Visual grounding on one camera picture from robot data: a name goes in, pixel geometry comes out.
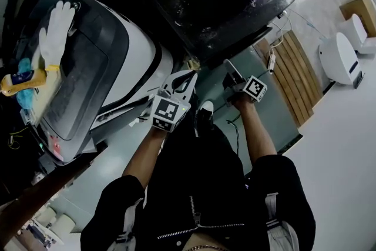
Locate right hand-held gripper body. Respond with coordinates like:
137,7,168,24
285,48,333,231
222,73,268,107

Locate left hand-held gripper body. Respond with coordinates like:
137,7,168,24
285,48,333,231
151,88,192,133

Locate person's left forearm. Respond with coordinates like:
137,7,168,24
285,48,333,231
122,125,170,190

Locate person's right forearm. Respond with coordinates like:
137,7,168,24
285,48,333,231
234,96,278,167

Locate open cardboard box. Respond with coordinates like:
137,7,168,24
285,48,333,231
339,0,376,39

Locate black and white sneaker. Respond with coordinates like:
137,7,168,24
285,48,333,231
194,99,215,128

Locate grey green floor platform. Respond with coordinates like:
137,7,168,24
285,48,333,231
49,46,304,235

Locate white power strip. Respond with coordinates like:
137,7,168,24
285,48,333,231
267,49,277,75

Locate wooden slat platform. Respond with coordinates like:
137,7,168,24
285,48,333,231
253,30,324,128

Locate white and black top-load washer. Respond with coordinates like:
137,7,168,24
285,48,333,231
20,0,177,167

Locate person's black trousers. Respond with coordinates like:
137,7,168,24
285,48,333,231
145,121,245,209

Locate black washing machine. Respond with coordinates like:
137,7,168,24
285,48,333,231
134,0,296,69

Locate white round appliance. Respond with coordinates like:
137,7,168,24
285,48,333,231
318,32,367,89

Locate person's black jacket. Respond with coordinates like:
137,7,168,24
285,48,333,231
80,152,317,251

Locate white glove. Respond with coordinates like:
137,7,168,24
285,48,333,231
38,0,77,72

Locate blue cloth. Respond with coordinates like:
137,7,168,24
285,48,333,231
15,57,38,110

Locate yellow bottle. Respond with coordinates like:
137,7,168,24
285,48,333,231
0,68,48,97

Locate white cylinder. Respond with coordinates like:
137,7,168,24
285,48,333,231
36,205,58,227
51,213,78,245

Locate black cable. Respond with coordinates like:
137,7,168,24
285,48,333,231
213,102,242,155

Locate white cable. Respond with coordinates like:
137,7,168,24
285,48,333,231
269,10,296,52

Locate blue cable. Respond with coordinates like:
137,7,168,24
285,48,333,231
289,8,327,39

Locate grey harness strap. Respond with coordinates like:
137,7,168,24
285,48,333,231
263,192,296,251
115,204,139,251

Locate metal chain necklace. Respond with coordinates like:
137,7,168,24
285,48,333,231
183,245,230,251

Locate yellow cable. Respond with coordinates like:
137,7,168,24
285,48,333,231
6,126,29,151

